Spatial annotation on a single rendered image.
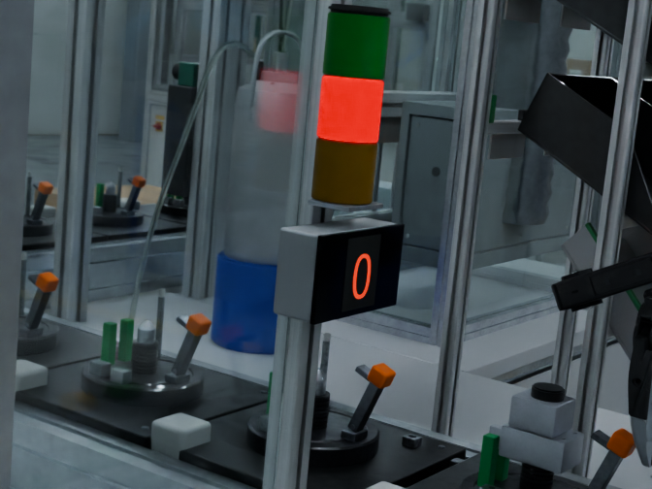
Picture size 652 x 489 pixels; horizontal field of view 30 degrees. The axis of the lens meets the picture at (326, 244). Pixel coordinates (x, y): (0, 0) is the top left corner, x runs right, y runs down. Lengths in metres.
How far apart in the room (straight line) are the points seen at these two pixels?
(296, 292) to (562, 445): 0.30
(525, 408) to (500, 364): 1.03
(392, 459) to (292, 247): 0.38
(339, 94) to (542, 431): 0.37
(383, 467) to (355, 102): 0.43
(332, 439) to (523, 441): 0.21
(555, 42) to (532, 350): 0.59
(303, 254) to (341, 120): 0.11
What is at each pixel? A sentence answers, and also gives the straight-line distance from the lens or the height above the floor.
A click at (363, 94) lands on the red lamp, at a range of 0.96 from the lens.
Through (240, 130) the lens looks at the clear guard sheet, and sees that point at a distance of 0.92.
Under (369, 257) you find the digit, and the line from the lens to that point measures 0.99.
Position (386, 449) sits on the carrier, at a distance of 1.29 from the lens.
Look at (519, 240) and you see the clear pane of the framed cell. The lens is 2.40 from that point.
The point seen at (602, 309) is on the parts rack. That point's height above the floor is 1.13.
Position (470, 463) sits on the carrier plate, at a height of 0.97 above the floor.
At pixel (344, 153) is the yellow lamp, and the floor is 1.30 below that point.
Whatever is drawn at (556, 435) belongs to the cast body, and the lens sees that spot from 1.13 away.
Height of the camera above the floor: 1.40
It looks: 10 degrees down
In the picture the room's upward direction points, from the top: 5 degrees clockwise
